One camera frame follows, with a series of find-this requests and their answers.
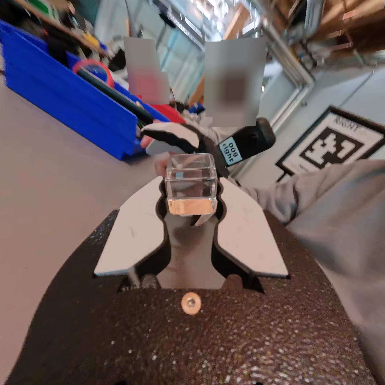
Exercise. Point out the grey desk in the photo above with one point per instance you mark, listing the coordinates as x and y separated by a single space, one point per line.
48 204

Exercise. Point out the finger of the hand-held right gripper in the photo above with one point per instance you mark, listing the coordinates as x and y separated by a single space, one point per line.
171 139

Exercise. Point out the blue plastic bin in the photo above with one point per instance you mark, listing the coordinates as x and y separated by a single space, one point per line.
60 99

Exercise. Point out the clear colourless cube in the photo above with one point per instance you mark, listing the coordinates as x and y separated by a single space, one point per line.
191 183

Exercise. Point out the red plastic bin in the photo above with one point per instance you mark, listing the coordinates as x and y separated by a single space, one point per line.
171 113

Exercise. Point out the person's grey hoodie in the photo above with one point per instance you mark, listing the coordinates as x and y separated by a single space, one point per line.
361 289

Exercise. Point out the square marker wall poster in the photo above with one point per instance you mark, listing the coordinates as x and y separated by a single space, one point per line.
334 144

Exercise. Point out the person's right forearm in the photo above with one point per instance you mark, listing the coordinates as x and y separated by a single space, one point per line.
313 204

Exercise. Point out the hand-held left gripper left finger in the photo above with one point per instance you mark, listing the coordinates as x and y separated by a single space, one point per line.
132 237

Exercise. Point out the person's right hand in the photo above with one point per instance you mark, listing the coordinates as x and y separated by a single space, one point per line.
161 162

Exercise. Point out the red tape roll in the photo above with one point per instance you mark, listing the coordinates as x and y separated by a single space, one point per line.
93 67

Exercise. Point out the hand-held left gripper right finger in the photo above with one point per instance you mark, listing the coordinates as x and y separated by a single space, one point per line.
249 240

